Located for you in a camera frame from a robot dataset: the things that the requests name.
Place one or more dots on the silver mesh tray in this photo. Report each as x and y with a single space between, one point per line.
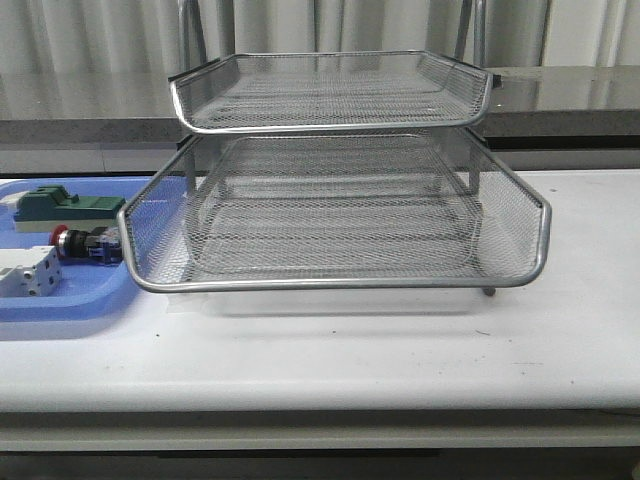
445 163
322 237
336 91

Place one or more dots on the red emergency stop button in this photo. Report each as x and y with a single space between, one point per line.
101 245

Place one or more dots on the silver mesh bottom tray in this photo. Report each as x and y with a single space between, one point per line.
322 237

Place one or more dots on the silver mesh top tray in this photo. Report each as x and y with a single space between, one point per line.
336 91

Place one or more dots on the blue plastic tray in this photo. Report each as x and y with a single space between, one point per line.
87 290

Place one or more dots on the white circuit breaker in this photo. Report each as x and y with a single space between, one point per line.
30 272

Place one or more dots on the grey metal rack frame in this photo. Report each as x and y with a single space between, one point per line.
332 170

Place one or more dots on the green and beige switch block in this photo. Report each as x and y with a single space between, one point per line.
49 206

